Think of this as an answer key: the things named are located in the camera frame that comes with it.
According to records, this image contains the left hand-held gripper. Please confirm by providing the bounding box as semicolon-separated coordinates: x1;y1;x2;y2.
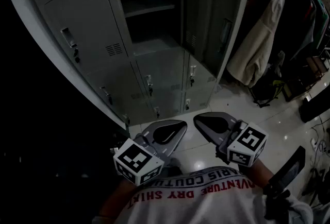
112;119;188;186

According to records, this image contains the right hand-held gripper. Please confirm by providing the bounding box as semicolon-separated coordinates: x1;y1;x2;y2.
193;111;269;168

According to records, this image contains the grey metal locker door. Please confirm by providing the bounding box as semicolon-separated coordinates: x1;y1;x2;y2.
180;0;246;82

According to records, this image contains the person's left forearm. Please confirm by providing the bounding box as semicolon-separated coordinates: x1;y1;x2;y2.
99;179;146;218

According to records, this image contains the person's right forearm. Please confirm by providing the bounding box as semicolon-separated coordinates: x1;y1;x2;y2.
238;159;274;189

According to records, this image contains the grey locker shelf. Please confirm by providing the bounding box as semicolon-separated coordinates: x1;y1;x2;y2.
123;3;176;19

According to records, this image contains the grey metal locker cabinet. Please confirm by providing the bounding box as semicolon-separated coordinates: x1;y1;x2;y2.
0;0;258;132

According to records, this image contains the black office chair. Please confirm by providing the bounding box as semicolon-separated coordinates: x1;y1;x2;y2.
262;145;307;218

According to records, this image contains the yellow-green backpack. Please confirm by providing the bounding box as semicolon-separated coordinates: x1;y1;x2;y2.
268;78;286;100

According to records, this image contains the person's white printed shirt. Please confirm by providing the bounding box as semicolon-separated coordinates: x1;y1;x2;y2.
92;165;314;224

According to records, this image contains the black bag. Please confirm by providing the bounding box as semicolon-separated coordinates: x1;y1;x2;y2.
300;96;330;124

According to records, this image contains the brown wooden crate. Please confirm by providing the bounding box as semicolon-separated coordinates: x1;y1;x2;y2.
282;55;330;102

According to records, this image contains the beige hanging jacket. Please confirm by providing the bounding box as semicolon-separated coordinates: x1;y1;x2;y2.
226;0;286;88

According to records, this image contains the rack of dark clothes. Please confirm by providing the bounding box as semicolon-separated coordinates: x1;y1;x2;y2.
283;0;330;64

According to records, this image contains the tangle of floor cables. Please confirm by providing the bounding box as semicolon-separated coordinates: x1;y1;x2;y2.
301;117;330;207

